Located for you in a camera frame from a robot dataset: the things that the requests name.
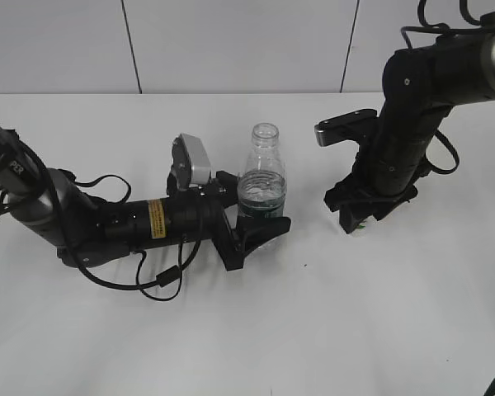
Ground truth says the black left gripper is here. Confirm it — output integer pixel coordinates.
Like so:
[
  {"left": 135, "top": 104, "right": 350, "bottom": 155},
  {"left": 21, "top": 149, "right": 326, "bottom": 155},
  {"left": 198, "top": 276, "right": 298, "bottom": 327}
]
[{"left": 164, "top": 171, "right": 291, "bottom": 271}]

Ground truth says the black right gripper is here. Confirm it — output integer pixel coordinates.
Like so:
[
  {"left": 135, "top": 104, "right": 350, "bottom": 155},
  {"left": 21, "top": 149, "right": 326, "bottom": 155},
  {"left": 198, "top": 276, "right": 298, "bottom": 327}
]
[{"left": 323, "top": 139, "right": 430, "bottom": 234}]

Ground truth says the white green bottle cap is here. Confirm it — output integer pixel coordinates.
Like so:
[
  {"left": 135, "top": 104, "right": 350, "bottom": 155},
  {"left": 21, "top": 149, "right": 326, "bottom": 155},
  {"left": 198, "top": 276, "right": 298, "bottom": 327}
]
[{"left": 351, "top": 218, "right": 376, "bottom": 238}]

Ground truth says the clear green-label water bottle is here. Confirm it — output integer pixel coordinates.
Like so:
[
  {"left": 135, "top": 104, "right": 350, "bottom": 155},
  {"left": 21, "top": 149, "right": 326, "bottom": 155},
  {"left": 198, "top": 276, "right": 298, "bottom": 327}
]
[{"left": 237, "top": 122, "right": 287, "bottom": 219}]

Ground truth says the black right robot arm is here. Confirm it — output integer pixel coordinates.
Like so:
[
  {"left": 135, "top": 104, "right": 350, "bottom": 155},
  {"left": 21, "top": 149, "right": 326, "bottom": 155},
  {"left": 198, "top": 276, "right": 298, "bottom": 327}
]
[{"left": 314, "top": 12, "right": 495, "bottom": 233}]

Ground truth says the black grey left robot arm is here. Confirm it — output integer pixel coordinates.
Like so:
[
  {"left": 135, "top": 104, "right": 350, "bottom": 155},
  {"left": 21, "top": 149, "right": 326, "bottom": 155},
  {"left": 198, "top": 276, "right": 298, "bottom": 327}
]
[{"left": 0, "top": 126, "right": 291, "bottom": 271}]

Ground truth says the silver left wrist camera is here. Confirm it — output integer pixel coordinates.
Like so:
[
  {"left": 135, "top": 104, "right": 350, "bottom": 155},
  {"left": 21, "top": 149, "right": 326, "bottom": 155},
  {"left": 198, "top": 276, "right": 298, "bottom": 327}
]
[{"left": 167, "top": 133, "right": 211, "bottom": 195}]

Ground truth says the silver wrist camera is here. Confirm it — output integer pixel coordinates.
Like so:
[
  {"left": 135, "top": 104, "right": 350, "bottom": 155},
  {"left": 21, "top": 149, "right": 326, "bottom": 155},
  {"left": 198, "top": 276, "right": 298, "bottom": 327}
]
[
  {"left": 167, "top": 133, "right": 211, "bottom": 195},
  {"left": 314, "top": 109, "right": 377, "bottom": 147}
]

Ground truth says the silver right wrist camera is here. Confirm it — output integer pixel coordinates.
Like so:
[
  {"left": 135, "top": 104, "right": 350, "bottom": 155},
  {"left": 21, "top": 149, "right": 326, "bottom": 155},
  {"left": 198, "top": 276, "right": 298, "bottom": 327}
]
[{"left": 314, "top": 109, "right": 377, "bottom": 147}]

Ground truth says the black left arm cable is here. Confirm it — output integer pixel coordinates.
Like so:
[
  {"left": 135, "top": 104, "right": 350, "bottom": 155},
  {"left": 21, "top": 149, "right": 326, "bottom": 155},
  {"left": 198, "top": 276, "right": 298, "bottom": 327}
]
[{"left": 57, "top": 172, "right": 203, "bottom": 303}]

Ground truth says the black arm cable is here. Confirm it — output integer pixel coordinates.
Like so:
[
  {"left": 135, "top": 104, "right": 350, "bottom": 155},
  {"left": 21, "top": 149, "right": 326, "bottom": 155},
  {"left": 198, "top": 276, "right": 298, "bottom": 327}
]
[
  {"left": 399, "top": 0, "right": 495, "bottom": 396},
  {"left": 57, "top": 172, "right": 203, "bottom": 303}
]

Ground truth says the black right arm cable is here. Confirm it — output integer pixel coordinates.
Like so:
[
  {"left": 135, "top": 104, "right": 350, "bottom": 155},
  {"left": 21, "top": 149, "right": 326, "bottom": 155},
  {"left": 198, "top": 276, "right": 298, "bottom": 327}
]
[{"left": 399, "top": 0, "right": 495, "bottom": 396}]

